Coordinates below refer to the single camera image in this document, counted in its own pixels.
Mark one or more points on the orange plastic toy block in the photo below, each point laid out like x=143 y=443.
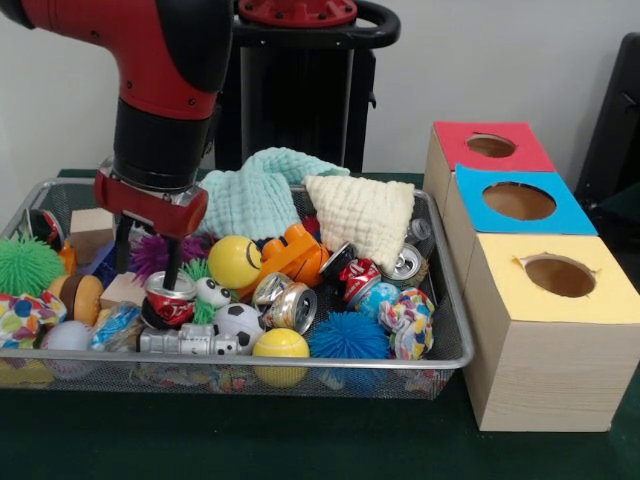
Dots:
x=295 y=255

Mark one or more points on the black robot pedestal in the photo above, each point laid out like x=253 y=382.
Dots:
x=300 y=100

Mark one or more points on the small soccer ball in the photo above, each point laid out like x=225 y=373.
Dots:
x=240 y=325

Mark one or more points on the dark green tablecloth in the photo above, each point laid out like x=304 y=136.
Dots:
x=200 y=440

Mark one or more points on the purple spiky monster toy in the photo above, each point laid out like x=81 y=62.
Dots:
x=148 y=255

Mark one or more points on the mint green waffle cloth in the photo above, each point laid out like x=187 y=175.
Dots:
x=260 y=195

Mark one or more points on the red crushed soda can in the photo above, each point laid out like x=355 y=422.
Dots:
x=170 y=305

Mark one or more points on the clear mesh bin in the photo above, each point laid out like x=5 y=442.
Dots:
x=445 y=330

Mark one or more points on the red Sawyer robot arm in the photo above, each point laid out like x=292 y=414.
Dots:
x=165 y=70

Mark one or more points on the yellow smiley ball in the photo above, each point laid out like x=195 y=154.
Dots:
x=235 y=262

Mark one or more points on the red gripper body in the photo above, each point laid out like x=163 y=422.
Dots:
x=150 y=205

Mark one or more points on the wooden box with three holes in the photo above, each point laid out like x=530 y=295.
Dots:
x=550 y=370

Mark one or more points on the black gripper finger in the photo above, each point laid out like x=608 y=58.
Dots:
x=172 y=262
x=122 y=245

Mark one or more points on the blue spiky rubber ball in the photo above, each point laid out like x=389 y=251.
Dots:
x=348 y=338

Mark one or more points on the cream yellow waffle cloth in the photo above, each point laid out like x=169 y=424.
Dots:
x=365 y=215

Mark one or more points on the black chair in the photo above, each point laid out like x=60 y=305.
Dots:
x=615 y=140

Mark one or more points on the green spiky rubber ball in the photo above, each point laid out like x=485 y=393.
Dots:
x=25 y=265

